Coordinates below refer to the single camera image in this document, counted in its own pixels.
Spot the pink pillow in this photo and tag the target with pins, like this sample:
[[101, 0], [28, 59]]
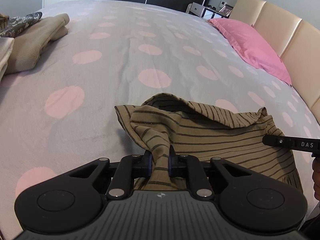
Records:
[[252, 47]]

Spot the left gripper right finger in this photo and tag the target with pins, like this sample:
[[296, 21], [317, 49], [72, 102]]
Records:
[[194, 172]]

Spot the brown striped shirt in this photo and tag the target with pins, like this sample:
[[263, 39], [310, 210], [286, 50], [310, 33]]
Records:
[[165, 121]]

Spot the white bedside table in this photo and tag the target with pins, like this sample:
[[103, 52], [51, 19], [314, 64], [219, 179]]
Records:
[[203, 12]]

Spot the cream padded headboard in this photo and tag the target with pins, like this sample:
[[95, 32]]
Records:
[[294, 40]]

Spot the framed photo on table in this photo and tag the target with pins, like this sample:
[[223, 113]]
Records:
[[226, 10]]

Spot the polka dot bed sheet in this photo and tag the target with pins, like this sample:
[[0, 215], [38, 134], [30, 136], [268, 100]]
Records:
[[60, 115]]

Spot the person's right hand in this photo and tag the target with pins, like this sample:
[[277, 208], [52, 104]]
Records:
[[316, 177]]

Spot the tan folded garment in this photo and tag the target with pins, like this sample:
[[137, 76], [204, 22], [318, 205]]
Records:
[[29, 45]]

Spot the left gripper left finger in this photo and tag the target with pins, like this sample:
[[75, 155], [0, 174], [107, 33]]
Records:
[[124, 173]]

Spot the dark floral garment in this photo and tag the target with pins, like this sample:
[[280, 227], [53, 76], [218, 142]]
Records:
[[18, 24]]

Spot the white folded towel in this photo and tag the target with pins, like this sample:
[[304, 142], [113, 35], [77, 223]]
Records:
[[6, 47]]

